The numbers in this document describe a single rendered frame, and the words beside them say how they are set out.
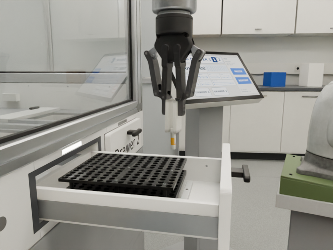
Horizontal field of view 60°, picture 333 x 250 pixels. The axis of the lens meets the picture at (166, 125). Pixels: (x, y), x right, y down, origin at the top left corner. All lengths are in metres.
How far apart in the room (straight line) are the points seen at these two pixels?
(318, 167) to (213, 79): 0.70
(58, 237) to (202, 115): 0.97
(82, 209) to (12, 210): 0.11
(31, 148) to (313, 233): 0.78
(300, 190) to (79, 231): 0.58
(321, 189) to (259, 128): 2.82
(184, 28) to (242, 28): 3.37
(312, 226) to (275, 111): 2.79
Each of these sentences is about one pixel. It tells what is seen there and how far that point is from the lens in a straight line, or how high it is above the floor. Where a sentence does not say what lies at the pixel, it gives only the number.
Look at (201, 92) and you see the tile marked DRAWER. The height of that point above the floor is 1.00.
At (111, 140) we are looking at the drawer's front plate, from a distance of 0.82.
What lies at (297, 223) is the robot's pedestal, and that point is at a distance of 0.96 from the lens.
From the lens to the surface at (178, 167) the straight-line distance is 0.63.
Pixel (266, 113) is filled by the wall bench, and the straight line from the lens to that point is 3.65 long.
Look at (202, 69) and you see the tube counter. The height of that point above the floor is 1.10.
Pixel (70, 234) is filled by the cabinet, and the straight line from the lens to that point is 0.71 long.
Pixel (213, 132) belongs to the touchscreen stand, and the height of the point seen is 0.79.
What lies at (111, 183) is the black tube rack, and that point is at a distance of 0.55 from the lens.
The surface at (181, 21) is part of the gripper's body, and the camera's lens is 0.58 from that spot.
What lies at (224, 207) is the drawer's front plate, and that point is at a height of 0.90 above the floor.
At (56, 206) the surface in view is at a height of 0.87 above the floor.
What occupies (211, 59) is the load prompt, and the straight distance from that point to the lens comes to 1.53.
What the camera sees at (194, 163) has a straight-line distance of 0.71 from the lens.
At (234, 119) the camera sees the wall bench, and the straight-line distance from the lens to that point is 3.59.
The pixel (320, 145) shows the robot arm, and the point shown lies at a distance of 0.92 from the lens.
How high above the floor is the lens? 1.10
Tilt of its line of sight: 11 degrees down
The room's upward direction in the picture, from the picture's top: straight up
